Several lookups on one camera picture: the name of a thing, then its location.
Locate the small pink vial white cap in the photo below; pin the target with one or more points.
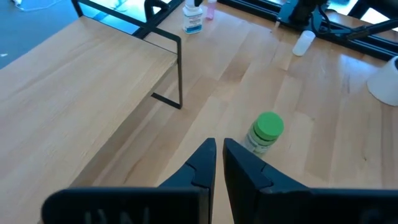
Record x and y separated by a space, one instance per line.
211 11

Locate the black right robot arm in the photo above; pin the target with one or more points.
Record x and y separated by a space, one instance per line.
298 12

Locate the green cap medicine bottle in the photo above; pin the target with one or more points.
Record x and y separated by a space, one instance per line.
267 126

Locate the wooden shelf black metal frame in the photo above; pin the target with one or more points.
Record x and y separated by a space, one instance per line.
77 93

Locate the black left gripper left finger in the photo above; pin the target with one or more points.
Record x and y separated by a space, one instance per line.
174 202

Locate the black aluminium table frame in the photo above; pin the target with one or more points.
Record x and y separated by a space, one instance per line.
367 46

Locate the white medicine bottle blue label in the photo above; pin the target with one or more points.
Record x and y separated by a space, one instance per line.
192 21

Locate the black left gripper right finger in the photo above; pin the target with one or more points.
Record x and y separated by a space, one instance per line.
264 199

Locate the black rear bracket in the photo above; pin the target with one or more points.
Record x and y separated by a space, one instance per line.
149 9

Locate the green plant in white pot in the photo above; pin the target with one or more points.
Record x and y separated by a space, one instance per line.
385 84

